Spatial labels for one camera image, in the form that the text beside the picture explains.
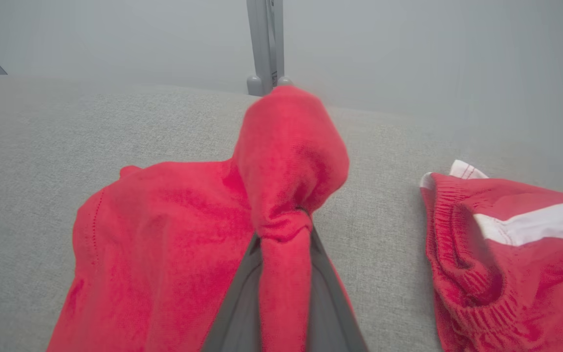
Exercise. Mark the grey fabric sofa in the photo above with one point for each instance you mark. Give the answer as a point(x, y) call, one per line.
point(27, 171)

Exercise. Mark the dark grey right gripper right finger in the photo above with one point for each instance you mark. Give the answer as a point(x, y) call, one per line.
point(328, 313)

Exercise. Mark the red white number jersey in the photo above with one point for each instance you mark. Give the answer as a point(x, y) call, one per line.
point(164, 234)

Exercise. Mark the red shorts with white stripe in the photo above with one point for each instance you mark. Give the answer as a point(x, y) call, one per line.
point(530, 293)

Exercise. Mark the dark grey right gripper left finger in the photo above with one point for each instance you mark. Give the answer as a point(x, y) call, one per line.
point(237, 318)

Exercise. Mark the grey metal partition post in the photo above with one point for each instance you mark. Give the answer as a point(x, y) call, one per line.
point(262, 39)

